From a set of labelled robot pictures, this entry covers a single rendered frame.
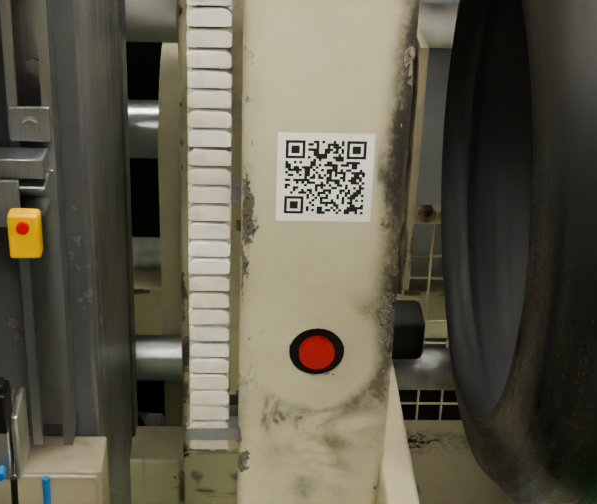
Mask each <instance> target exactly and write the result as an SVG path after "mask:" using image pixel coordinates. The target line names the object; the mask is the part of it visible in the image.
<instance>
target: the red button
mask: <svg viewBox="0 0 597 504"><path fill-rule="evenodd" d="M334 357H335V350H334V346H333V344H332V342H331V341H330V340H329V339H327V338H325V337H323V336H311V337H309V338H307V339H305V340H304V341H303V342H302V343H301V345H300V347H299V358H300V361H301V362H302V364H303V365H305V366H306V367H308V368H311V369H322V368H325V367H327V366H328V365H330V364H331V363H332V361H333V359H334Z"/></svg>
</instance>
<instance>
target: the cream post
mask: <svg viewBox="0 0 597 504"><path fill-rule="evenodd" d="M419 6H420V0H244V13H243V90H242V167H241V249H240V321H239V398H238V428H239V440H238V442H239V446H238V479H237V504H377V497H378V485H379V473H380V462H381V460H382V458H383V456H384V449H385V436H386V424H387V411H388V398H389V386H390V373H391V360H392V348H393V335H394V323H395V310H396V297H397V285H398V271H399V244H400V235H401V229H402V221H403V209H404V196H405V184H406V171H407V158H408V146H409V133H410V120H411V107H412V93H413V77H414V61H415V49H416V38H417V28H418V18H419ZM278 132H298V133H355V134H376V140H375V155H374V170H373V186H372V201H371V216H370V222H344V221H276V185H277V148H278ZM311 336H323V337H325V338H327V339H329V340H330V341H331V342H332V344H333V346H334V350H335V357H334V359H333V361H332V363H331V364H330V365H328V366H327V367H325V368H322V369H311V368H308V367H306V366H305V365H303V364H302V362H301V361H300V358H299V347H300V345H301V343H302V342H303V341H304V340H305V339H307V338H309V337H311Z"/></svg>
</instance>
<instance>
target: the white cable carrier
mask: <svg viewBox="0 0 597 504"><path fill-rule="evenodd" d="M186 3H187V4H188V5H187V11H186V23H187V25H188V27H187V34H186V40H187V46H188V48H187V66H188V71H187V86H188V91H187V105H188V112H187V122H188V133H187V140H188V145H189V146H188V201H189V202H188V219H189V223H188V236H189V239H188V254H189V258H188V271H189V323H190V326H189V336H190V342H189V354H190V355H189V371H190V428H238V405H229V403H230V318H231V305H230V280H231V203H241V180H231V176H232V170H231V166H232V85H233V77H232V74H233V57H232V53H233V0H186ZM228 444H229V441H228V440H190V448H191V449H228Z"/></svg>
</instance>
